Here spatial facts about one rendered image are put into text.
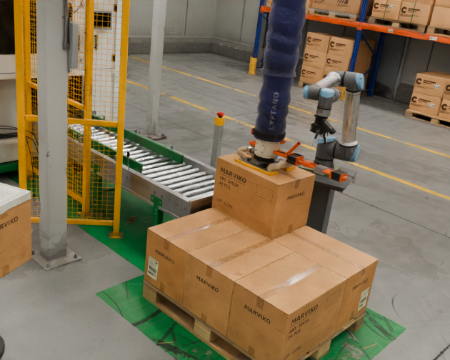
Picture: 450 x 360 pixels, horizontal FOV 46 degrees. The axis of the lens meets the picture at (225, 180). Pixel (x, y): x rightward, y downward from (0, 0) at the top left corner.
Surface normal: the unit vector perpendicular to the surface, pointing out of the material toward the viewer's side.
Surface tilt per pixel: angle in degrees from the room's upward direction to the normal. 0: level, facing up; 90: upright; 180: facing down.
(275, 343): 90
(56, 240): 90
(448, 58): 90
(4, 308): 0
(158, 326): 0
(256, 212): 90
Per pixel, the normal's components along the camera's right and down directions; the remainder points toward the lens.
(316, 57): -0.68, 0.18
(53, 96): 0.72, 0.33
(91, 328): 0.11, -0.92
